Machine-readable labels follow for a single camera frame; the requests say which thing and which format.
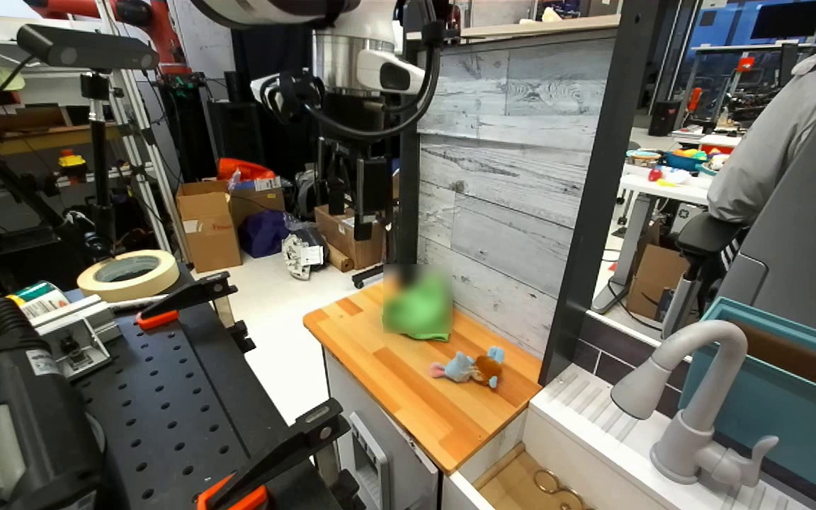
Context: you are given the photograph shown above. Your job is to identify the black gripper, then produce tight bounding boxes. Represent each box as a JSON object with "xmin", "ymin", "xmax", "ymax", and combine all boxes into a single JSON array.
[{"xmin": 315, "ymin": 132, "xmax": 398, "ymax": 245}]

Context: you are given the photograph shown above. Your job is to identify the green towel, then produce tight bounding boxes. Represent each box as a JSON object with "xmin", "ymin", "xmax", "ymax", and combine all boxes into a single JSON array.
[{"xmin": 379, "ymin": 272, "xmax": 457, "ymax": 346}]

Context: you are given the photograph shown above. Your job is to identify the brown cardboard box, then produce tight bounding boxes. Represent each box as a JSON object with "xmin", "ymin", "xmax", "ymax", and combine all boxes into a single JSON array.
[
  {"xmin": 226, "ymin": 180, "xmax": 290, "ymax": 231},
  {"xmin": 174, "ymin": 180, "xmax": 247, "ymax": 275},
  {"xmin": 627, "ymin": 242, "xmax": 691, "ymax": 324},
  {"xmin": 311, "ymin": 204, "xmax": 392, "ymax": 275}
]

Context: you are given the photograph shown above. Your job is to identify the white floor device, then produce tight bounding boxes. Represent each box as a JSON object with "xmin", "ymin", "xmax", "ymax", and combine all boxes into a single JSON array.
[{"xmin": 281, "ymin": 234, "xmax": 330, "ymax": 285}]

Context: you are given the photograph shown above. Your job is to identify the blue bag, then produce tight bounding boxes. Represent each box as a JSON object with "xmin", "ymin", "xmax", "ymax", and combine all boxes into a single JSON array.
[{"xmin": 239, "ymin": 210, "xmax": 290, "ymax": 262}]

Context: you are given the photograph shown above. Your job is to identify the orange cloth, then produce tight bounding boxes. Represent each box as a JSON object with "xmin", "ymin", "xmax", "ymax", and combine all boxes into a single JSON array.
[{"xmin": 215, "ymin": 156, "xmax": 279, "ymax": 188}]

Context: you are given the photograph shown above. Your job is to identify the grey wood-print back panel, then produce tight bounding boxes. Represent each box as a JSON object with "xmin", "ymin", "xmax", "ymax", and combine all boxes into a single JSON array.
[{"xmin": 415, "ymin": 34, "xmax": 619, "ymax": 363}]

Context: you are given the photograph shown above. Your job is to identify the white toy kitchen cabinet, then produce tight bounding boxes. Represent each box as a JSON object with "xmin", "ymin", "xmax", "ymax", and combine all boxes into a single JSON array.
[{"xmin": 304, "ymin": 275, "xmax": 807, "ymax": 510}]

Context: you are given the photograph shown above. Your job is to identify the grey plush mouse toy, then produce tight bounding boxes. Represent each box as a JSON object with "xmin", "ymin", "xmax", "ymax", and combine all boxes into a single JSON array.
[{"xmin": 429, "ymin": 344, "xmax": 511, "ymax": 394}]

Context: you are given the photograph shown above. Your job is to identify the silver tripod legs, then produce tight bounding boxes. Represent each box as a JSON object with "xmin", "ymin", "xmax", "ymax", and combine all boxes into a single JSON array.
[{"xmin": 109, "ymin": 68, "xmax": 189, "ymax": 258}]

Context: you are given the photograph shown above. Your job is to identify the masking tape roll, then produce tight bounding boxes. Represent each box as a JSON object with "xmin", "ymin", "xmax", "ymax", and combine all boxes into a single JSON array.
[{"xmin": 77, "ymin": 248, "xmax": 181, "ymax": 307}]

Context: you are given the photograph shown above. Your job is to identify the black perforated workbench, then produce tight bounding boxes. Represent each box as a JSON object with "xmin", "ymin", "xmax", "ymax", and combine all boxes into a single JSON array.
[{"xmin": 0, "ymin": 282, "xmax": 374, "ymax": 510}]

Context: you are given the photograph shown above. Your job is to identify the white sink basin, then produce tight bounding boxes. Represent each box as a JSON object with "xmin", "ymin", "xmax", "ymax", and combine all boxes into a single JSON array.
[{"xmin": 446, "ymin": 363, "xmax": 807, "ymax": 510}]

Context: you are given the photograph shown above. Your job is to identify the white label box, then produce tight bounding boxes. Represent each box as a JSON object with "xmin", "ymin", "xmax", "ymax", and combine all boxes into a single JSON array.
[{"xmin": 5, "ymin": 282, "xmax": 120, "ymax": 380}]

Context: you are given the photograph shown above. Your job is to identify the white table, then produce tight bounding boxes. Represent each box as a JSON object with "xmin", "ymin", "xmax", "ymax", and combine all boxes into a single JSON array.
[{"xmin": 592, "ymin": 160, "xmax": 743, "ymax": 317}]

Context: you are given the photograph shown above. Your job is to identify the small black box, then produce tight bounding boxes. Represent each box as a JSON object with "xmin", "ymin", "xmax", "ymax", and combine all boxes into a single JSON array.
[{"xmin": 647, "ymin": 98, "xmax": 687, "ymax": 140}]

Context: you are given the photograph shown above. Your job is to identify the colourful toy pile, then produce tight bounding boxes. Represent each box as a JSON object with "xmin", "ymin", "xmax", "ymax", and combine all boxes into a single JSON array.
[{"xmin": 647, "ymin": 142, "xmax": 743, "ymax": 184}]

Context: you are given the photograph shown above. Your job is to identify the black bulky device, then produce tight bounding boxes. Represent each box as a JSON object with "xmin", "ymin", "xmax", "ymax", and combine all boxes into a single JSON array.
[{"xmin": 0, "ymin": 296, "xmax": 109, "ymax": 510}]

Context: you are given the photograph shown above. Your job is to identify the grey toy faucet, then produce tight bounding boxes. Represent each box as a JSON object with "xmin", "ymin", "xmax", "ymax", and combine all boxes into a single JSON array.
[{"xmin": 610, "ymin": 317, "xmax": 783, "ymax": 496}]

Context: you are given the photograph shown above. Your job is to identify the seated person in jacket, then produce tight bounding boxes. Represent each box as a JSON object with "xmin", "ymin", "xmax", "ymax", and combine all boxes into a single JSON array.
[{"xmin": 702, "ymin": 25, "xmax": 816, "ymax": 231}]

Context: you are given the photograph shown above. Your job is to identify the blue machine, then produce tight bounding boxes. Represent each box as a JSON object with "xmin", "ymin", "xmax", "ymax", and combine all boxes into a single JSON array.
[{"xmin": 689, "ymin": 0, "xmax": 816, "ymax": 52}]

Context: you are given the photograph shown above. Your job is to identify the person in grey shirt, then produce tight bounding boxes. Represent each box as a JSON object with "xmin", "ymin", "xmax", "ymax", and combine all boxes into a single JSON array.
[{"xmin": 675, "ymin": 74, "xmax": 816, "ymax": 346}]

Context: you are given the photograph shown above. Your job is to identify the teal plastic bin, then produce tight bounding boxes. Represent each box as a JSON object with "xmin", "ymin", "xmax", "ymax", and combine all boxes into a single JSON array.
[{"xmin": 680, "ymin": 296, "xmax": 816, "ymax": 507}]

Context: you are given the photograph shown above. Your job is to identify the black frame post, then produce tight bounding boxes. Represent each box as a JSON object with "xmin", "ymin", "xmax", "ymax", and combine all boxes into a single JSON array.
[
  {"xmin": 395, "ymin": 93, "xmax": 426, "ymax": 296},
  {"xmin": 538, "ymin": 0, "xmax": 667, "ymax": 385}
]

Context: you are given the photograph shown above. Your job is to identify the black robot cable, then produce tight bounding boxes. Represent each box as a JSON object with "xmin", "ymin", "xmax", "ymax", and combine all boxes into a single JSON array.
[{"xmin": 276, "ymin": 17, "xmax": 446, "ymax": 146}]

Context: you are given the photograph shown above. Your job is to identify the black clamp orange handle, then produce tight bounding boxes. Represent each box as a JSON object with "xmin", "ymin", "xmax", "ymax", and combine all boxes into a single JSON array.
[
  {"xmin": 133, "ymin": 269, "xmax": 242, "ymax": 336},
  {"xmin": 192, "ymin": 397, "xmax": 352, "ymax": 510}
]

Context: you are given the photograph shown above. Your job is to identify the black camera stand pole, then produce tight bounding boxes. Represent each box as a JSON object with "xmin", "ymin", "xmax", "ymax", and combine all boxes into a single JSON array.
[{"xmin": 79, "ymin": 68, "xmax": 120, "ymax": 262}]

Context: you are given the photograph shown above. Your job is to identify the black stereo camera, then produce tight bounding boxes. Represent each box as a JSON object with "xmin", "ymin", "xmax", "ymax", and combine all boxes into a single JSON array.
[{"xmin": 15, "ymin": 23, "xmax": 162, "ymax": 74}]

